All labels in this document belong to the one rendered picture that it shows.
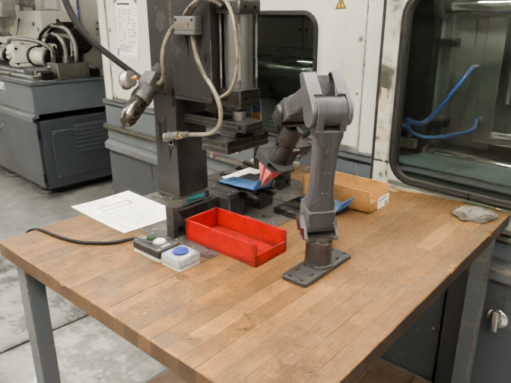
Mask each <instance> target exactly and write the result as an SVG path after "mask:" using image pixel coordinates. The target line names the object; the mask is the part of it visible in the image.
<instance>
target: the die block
mask: <svg viewBox="0 0 511 383"><path fill-rule="evenodd" d="M249 192H251V193H253V194H256V195H260V196H261V197H262V199H261V200H258V201H257V202H256V203H255V204H254V203H252V202H251V201H247V200H245V199H242V198H240V195H237V196H235V197H232V198H225V197H222V196H220V195H216V194H213V193H210V192H209V195H215V196H217V206H218V207H220V208H223V209H225V210H229V211H232V212H234V213H237V214H241V215H243V216H244V205H247V206H250V207H254V208H256V209H259V210H260V209H262V208H264V207H267V206H269V205H271V204H273V195H268V194H265V193H261V192H259V191H257V190H251V191H249Z"/></svg>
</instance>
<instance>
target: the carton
mask: <svg viewBox="0 0 511 383"><path fill-rule="evenodd" d="M308 184H309V174H307V175H305V176H303V193H302V195H303V194H306V191H307V188H308ZM352 197H354V199H353V201H352V202H351V203H350V205H349V206H348V209H351V210H356V211H360V212H363V213H365V214H370V213H372V212H374V211H375V210H377V209H379V208H381V207H382V206H384V205H386V204H388V203H389V183H388V182H381V181H377V180H374V179H368V178H364V177H360V176H354V175H351V174H347V173H341V172H337V171H335V183H334V198H335V200H336V201H342V202H345V201H346V200H348V199H350V198H352Z"/></svg>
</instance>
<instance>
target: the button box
mask: <svg viewBox="0 0 511 383"><path fill-rule="evenodd" d="M34 230H38V231H40V232H43V233H46V234H49V235H51V236H54V237H56V238H58V239H62V240H65V241H69V242H74V243H79V244H86V245H112V244H117V243H121V242H128V241H133V247H134V251H136V252H138V253H140V254H142V255H144V256H146V257H148V258H151V259H153V260H155V261H157V262H162V258H161V253H162V252H165V251H167V250H170V249H172V248H175V247H177V246H178V245H179V243H178V242H175V241H173V240H171V239H168V238H166V237H164V236H161V235H159V234H157V233H155V232H152V233H149V234H147V235H145V236H139V237H130V238H127V239H119V240H115V241H104V242H96V241H82V240H77V239H70V238H67V237H64V236H60V235H57V234H55V233H51V232H50V231H48V230H45V229H40V228H31V229H29V230H28V231H26V233H28V232H30V231H34ZM148 235H157V238H164V239H165V240H166V242H165V243H164V244H159V245H158V244H154V240H153V241H148V240H146V236H148Z"/></svg>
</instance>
